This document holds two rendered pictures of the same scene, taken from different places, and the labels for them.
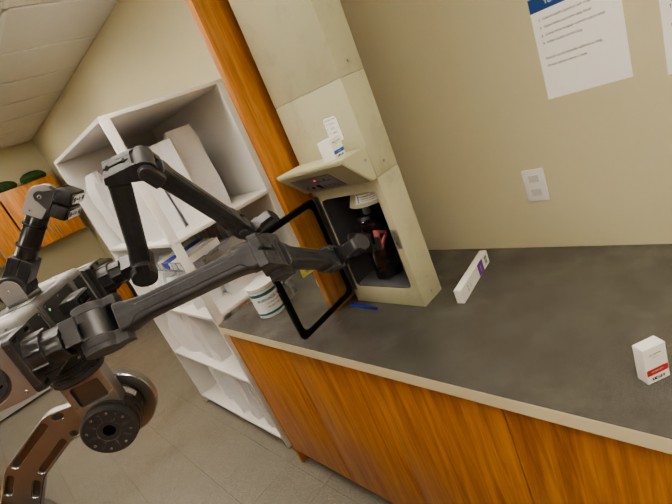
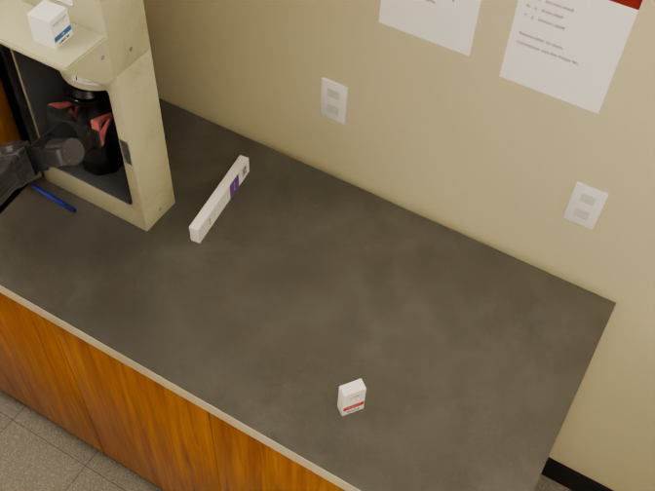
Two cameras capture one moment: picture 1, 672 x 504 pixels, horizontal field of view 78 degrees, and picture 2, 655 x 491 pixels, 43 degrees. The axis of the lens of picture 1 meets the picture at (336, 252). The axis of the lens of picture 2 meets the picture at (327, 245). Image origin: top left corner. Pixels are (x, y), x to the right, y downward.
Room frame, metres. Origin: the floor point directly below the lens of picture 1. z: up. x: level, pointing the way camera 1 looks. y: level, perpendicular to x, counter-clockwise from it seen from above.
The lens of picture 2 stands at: (-0.08, -0.09, 2.47)
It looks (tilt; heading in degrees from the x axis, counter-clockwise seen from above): 51 degrees down; 336
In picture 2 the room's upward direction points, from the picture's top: 3 degrees clockwise
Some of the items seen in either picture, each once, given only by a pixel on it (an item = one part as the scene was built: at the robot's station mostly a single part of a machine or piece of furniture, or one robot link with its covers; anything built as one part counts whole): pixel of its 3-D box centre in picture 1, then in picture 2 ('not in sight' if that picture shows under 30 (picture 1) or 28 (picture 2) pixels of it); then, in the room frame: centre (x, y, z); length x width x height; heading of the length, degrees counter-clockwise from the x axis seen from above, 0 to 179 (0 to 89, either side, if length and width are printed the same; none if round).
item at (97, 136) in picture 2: (376, 237); (94, 124); (1.37, -0.15, 1.19); 0.09 x 0.07 x 0.07; 132
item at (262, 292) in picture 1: (266, 296); not in sight; (1.74, 0.36, 1.02); 0.13 x 0.13 x 0.15
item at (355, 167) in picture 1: (323, 177); (26, 45); (1.33, -0.06, 1.46); 0.32 x 0.12 x 0.10; 39
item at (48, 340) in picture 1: (49, 349); not in sight; (0.80, 0.60, 1.45); 0.09 x 0.08 x 0.12; 8
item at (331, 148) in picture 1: (331, 148); (50, 24); (1.27, -0.11, 1.54); 0.05 x 0.05 x 0.06; 43
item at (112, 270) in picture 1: (111, 276); not in sight; (1.29, 0.67, 1.45); 0.09 x 0.08 x 0.12; 8
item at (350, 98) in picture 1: (372, 193); (100, 52); (1.44, -0.20, 1.33); 0.32 x 0.25 x 0.77; 39
